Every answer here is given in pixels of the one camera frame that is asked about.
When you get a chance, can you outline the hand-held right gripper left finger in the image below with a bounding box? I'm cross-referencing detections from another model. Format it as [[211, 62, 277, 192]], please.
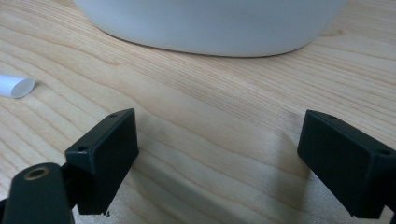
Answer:
[[64, 107, 140, 217]]

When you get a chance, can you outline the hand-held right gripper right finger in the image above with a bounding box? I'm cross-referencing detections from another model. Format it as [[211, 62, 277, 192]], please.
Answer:
[[296, 109, 396, 219]]

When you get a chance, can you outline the white paper straw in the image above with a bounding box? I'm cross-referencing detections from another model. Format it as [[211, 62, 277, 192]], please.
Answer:
[[0, 73, 35, 100]]

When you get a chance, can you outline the white pedal trash can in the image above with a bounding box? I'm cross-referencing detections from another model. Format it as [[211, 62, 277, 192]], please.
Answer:
[[73, 0, 348, 58]]

